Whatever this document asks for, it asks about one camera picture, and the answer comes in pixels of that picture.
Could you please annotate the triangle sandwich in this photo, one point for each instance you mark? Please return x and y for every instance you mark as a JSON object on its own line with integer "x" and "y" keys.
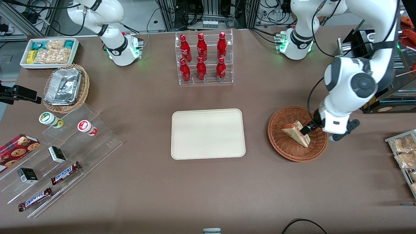
{"x": 294, "y": 131}

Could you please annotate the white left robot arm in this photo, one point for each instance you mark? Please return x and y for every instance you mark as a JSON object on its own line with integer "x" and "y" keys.
{"x": 354, "y": 81}

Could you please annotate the brown wicker basket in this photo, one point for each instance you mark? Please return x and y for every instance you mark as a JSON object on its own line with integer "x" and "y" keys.
{"x": 286, "y": 149}

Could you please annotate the tray of packaged pastries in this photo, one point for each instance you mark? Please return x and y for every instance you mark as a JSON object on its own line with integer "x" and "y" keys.
{"x": 388, "y": 139}

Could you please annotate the beige plastic tray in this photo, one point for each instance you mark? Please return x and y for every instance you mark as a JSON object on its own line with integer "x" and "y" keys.
{"x": 208, "y": 134}

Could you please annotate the light wicker basket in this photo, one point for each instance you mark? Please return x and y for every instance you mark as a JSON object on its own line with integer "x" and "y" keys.
{"x": 85, "y": 87}

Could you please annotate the clear bag of snacks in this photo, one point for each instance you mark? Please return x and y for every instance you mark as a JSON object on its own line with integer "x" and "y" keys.
{"x": 406, "y": 160}
{"x": 413, "y": 176}
{"x": 402, "y": 144}
{"x": 414, "y": 188}

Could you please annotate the black food warmer machine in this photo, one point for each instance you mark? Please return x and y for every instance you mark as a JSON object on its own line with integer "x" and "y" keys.
{"x": 357, "y": 40}

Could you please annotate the red cola bottle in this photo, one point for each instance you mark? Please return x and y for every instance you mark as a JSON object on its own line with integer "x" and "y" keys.
{"x": 221, "y": 70}
{"x": 201, "y": 70}
{"x": 222, "y": 45}
{"x": 185, "y": 71}
{"x": 201, "y": 47}
{"x": 184, "y": 47}

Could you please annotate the clear acrylic bottle rack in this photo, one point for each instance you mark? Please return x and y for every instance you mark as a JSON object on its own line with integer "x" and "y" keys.
{"x": 211, "y": 81}

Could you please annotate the red sausage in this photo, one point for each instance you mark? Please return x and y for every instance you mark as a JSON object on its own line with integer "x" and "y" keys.
{"x": 410, "y": 34}
{"x": 407, "y": 20}

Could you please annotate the grey device edge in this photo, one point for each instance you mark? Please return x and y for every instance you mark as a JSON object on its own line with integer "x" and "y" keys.
{"x": 212, "y": 231}

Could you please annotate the white terminal block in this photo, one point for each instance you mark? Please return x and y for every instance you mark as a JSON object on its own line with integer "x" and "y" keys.
{"x": 210, "y": 23}

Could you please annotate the clear acrylic stepped display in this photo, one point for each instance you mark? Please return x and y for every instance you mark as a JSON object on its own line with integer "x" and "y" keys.
{"x": 97, "y": 143}

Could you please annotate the red lid cup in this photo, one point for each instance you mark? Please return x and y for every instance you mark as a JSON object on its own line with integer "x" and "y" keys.
{"x": 85, "y": 126}

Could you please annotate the snickers bar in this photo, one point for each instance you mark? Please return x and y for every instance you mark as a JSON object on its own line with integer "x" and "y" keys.
{"x": 35, "y": 199}
{"x": 65, "y": 173}

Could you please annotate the stacked foil containers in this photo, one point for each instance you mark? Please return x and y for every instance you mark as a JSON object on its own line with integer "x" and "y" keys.
{"x": 63, "y": 86}

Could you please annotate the small dark green box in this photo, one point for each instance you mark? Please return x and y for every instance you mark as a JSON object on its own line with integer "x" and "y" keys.
{"x": 57, "y": 154}
{"x": 27, "y": 175}

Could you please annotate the teal snack pack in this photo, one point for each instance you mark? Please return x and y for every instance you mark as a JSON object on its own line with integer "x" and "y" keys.
{"x": 39, "y": 45}
{"x": 69, "y": 44}

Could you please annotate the green lid cup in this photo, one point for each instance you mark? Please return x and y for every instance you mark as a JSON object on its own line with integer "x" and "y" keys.
{"x": 48, "y": 118}

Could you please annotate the large clear cracker bag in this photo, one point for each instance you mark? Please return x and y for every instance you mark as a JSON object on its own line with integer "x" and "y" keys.
{"x": 53, "y": 56}

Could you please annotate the small clear cracker bag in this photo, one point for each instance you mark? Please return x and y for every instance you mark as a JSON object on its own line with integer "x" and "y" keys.
{"x": 56, "y": 44}

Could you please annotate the yellow snack pack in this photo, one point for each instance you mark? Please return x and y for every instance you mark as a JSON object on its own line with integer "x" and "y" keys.
{"x": 31, "y": 57}

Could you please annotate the white snack bin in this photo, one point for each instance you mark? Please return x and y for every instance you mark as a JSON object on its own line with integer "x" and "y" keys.
{"x": 23, "y": 63}

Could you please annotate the red cookie box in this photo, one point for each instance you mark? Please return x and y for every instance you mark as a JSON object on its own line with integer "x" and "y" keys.
{"x": 16, "y": 149}

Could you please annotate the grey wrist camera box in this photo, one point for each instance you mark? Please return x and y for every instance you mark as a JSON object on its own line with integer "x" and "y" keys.
{"x": 352, "y": 125}

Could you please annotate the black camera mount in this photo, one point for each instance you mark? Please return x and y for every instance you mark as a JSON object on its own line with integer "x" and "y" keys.
{"x": 22, "y": 92}

